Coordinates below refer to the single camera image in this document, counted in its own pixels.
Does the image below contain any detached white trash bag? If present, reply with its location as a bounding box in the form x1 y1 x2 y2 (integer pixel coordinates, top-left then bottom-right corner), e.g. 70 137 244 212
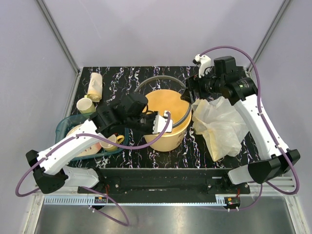
191 97 249 162

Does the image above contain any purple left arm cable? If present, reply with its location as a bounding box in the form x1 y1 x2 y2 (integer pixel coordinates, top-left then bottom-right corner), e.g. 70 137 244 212
15 112 173 226

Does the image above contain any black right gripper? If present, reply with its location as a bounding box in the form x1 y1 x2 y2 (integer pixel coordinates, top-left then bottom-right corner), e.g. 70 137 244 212
181 67 224 104

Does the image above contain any clear blue plastic tub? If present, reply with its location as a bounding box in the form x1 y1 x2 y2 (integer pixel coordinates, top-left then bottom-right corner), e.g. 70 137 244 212
55 114 123 162

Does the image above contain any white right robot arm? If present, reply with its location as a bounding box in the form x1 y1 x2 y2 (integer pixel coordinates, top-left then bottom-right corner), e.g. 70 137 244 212
182 55 300 193

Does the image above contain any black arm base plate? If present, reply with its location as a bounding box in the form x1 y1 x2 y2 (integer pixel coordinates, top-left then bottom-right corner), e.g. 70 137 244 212
77 168 251 195

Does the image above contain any cream pink floral plate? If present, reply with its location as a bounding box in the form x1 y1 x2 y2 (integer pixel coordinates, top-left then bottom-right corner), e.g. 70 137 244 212
66 124 102 157

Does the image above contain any yellow white mug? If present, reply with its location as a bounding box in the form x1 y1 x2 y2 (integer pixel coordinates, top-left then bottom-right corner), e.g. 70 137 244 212
100 135 125 152

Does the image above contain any white trash bag roll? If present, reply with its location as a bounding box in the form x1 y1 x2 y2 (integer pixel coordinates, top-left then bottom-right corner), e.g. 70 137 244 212
84 72 103 102

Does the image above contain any grey trash bin ring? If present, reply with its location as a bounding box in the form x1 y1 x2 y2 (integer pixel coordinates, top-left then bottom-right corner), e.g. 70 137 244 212
133 75 192 129

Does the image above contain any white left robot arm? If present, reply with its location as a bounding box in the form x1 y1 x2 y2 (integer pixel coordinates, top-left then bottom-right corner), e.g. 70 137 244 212
26 93 163 194

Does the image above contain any aluminium front rail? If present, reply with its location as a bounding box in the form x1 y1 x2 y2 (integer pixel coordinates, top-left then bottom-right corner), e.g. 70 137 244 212
33 176 298 205

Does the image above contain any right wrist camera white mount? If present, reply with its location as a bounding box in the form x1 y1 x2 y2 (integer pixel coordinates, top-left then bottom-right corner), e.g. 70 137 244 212
193 54 211 78

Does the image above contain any light green mug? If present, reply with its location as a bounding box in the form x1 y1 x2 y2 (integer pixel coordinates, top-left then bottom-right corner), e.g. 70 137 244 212
76 97 96 114

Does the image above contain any yellow trash bin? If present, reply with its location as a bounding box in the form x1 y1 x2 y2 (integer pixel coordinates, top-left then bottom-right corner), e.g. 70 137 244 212
143 89 192 152

